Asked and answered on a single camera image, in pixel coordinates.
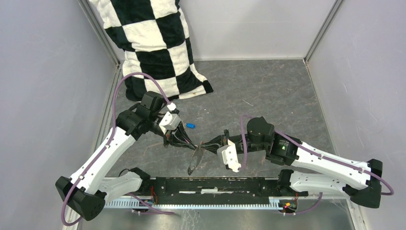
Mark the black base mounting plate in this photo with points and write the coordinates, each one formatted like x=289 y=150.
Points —
x=215 y=190

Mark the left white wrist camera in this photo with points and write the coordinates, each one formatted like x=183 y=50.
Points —
x=170 y=120

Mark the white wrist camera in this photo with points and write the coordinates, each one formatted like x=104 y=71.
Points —
x=170 y=120
x=228 y=156

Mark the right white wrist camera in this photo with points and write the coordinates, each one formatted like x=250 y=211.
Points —
x=228 y=156

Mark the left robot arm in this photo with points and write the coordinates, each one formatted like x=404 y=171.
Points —
x=85 y=192

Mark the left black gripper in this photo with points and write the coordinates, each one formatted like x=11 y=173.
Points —
x=178 y=137

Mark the key with blue tag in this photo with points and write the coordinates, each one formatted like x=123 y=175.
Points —
x=190 y=125

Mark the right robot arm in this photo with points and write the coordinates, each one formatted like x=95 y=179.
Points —
x=332 y=174

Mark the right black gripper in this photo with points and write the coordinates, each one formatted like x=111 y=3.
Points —
x=220 y=140

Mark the white slotted cable duct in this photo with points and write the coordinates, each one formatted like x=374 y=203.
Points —
x=132 y=203

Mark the black white checkered blanket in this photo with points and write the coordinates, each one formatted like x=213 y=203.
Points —
x=155 y=39

